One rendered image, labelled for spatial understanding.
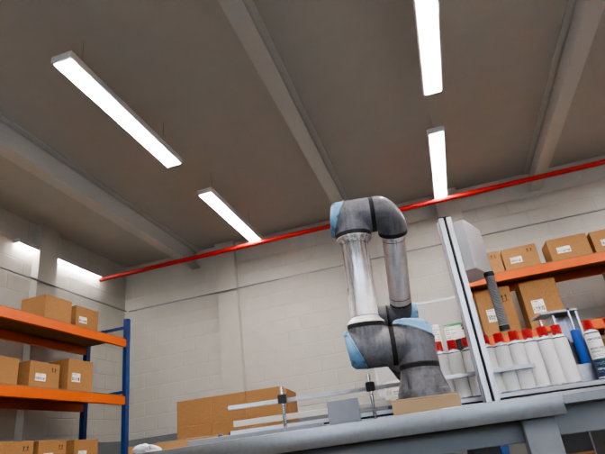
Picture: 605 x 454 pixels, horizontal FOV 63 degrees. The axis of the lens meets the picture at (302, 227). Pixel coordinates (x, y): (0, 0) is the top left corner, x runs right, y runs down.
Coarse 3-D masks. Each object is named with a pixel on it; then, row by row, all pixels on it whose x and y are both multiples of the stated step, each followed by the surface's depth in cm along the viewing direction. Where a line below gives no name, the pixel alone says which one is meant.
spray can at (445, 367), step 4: (436, 344) 179; (440, 344) 179; (440, 348) 178; (440, 352) 177; (444, 352) 177; (440, 356) 176; (444, 356) 176; (440, 360) 176; (444, 360) 176; (440, 364) 175; (444, 364) 175; (448, 364) 176; (444, 368) 174; (448, 368) 175; (444, 372) 174; (448, 372) 174; (448, 380) 173; (452, 380) 173; (448, 384) 172; (452, 384) 173; (452, 388) 172; (452, 392) 171
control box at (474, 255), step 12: (456, 228) 180; (468, 228) 181; (456, 240) 179; (468, 240) 176; (480, 240) 187; (468, 252) 175; (480, 252) 181; (468, 264) 174; (480, 264) 176; (468, 276) 180; (480, 276) 181
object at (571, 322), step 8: (568, 312) 185; (576, 312) 186; (552, 320) 188; (560, 320) 194; (568, 320) 191; (576, 320) 185; (568, 328) 192; (576, 328) 186; (568, 336) 191; (576, 352) 185; (576, 360) 183; (584, 368) 175; (592, 368) 175; (584, 376) 174; (592, 376) 174
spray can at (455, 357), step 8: (448, 344) 179; (448, 352) 178; (456, 352) 177; (448, 360) 178; (456, 360) 175; (456, 368) 174; (464, 368) 175; (456, 384) 173; (464, 384) 172; (456, 392) 173; (464, 392) 171
